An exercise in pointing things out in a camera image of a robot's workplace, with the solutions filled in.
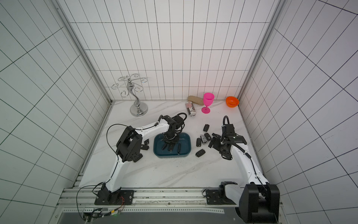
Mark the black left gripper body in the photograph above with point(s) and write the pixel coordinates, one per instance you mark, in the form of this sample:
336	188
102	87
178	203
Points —
170	137

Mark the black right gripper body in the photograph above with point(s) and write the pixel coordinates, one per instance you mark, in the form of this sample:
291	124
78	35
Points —
219	142

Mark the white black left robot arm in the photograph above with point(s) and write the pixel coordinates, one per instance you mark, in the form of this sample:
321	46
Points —
128	150

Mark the silver chrome cup stand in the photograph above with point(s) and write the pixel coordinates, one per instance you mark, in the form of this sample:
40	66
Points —
133	84

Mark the black VW key fob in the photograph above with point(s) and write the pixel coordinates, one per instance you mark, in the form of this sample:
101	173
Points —
198	142

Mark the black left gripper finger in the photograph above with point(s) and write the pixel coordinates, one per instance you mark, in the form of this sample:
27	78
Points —
164	146
171	147

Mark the silver BMW smart key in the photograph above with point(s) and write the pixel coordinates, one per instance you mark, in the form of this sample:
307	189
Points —
203	139

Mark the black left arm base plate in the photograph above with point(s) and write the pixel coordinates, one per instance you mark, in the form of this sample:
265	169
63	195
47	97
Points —
119	197

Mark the pink plastic goblet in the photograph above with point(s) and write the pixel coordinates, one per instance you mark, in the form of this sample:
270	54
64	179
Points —
208	99

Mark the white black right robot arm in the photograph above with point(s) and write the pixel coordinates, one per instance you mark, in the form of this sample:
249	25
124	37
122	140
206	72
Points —
256	199

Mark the black slim key fob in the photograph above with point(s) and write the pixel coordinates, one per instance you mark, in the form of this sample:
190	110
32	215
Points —
206	127

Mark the orange plastic bowl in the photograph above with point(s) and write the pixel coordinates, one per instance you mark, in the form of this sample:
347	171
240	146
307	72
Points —
232	102

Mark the flag print can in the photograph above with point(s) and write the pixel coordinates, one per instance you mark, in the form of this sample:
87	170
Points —
190	108

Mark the tan bread roll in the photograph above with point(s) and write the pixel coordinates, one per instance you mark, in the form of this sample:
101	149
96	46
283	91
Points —
195	100

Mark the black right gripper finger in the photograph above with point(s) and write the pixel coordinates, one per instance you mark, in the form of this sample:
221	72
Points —
216	135
212	142

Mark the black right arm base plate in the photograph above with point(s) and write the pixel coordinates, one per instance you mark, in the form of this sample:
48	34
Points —
213	197

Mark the black flip key fob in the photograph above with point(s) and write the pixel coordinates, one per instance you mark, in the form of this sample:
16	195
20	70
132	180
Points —
208	136

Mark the teal storage box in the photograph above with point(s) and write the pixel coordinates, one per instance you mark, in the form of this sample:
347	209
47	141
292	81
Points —
186	152

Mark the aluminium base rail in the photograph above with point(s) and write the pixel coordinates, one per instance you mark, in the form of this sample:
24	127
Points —
143	197

